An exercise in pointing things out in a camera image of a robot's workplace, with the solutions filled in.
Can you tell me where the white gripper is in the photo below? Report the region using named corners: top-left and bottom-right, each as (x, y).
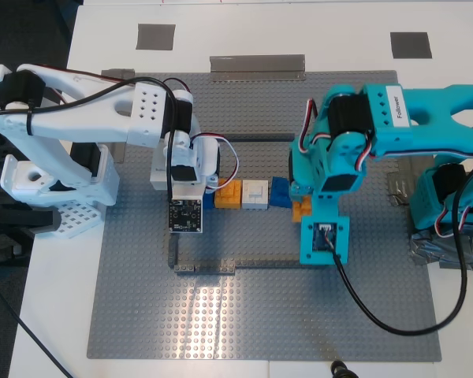
top-left (149, 131), bottom-right (223, 195)

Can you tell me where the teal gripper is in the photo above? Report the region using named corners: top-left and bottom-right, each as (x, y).
top-left (289, 104), bottom-right (371, 217)

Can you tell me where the orange brick cube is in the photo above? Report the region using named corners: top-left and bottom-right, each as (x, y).
top-left (214, 179), bottom-right (244, 210)
top-left (290, 195), bottom-right (315, 224)

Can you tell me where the white brick cube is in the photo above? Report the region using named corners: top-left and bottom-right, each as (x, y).
top-left (241, 179), bottom-right (270, 210)

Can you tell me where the long grey brick row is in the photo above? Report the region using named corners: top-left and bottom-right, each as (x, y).
top-left (219, 132), bottom-right (296, 143)
top-left (235, 259), bottom-right (301, 269)

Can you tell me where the short grey tape strip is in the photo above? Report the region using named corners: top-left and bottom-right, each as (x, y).
top-left (110, 141), bottom-right (126, 164)

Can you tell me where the crumpled grey tape patch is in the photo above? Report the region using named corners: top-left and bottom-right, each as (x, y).
top-left (385, 157), bottom-right (437, 209)

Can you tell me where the white follower label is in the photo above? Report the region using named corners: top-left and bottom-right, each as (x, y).
top-left (385, 83), bottom-right (414, 128)

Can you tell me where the wrinkled grey tape strip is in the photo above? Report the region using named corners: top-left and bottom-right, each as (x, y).
top-left (101, 68), bottom-right (136, 79)

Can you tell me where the grey studded baseplate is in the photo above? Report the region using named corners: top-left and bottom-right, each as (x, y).
top-left (86, 69), bottom-right (443, 361)

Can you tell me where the grey tape square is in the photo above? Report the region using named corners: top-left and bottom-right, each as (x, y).
top-left (136, 23), bottom-right (177, 51)

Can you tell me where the grey tape wrapped base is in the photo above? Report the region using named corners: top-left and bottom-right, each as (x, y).
top-left (408, 204), bottom-right (473, 272)

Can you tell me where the grey square paper sheet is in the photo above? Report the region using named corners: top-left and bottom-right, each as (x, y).
top-left (389, 31), bottom-right (434, 60)

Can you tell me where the black table clamp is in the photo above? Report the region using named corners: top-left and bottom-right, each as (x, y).
top-left (0, 202), bottom-right (63, 259)

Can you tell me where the black plug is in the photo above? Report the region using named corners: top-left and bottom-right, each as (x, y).
top-left (330, 360), bottom-right (360, 378)

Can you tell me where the black circuit board camera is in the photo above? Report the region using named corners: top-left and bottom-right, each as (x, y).
top-left (168, 183), bottom-right (205, 235)

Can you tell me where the white red servo wire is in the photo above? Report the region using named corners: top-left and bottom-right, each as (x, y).
top-left (191, 133), bottom-right (241, 188)
top-left (434, 184), bottom-right (473, 239)
top-left (354, 129), bottom-right (375, 174)
top-left (298, 98), bottom-right (334, 157)

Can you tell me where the teal framed wrist camera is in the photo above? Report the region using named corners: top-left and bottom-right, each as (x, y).
top-left (299, 214), bottom-right (350, 266)

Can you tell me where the black camera cable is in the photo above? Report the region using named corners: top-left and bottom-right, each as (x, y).
top-left (0, 76), bottom-right (179, 202)
top-left (330, 155), bottom-right (473, 336)

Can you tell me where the thin black cable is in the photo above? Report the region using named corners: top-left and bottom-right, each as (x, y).
top-left (0, 267), bottom-right (78, 378)

